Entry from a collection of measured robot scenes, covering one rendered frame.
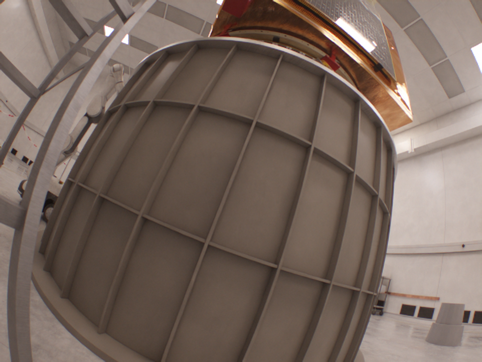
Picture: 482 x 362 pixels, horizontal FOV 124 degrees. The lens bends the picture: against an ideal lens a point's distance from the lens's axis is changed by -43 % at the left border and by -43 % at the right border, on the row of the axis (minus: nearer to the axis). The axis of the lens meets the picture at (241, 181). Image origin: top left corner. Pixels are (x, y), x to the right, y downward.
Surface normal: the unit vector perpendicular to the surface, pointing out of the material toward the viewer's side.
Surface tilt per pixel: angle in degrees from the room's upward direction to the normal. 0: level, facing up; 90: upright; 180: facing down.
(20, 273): 73
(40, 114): 90
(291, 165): 90
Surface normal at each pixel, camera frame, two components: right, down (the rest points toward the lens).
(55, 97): 0.40, -0.19
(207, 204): 0.07, -0.34
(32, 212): 0.96, -0.07
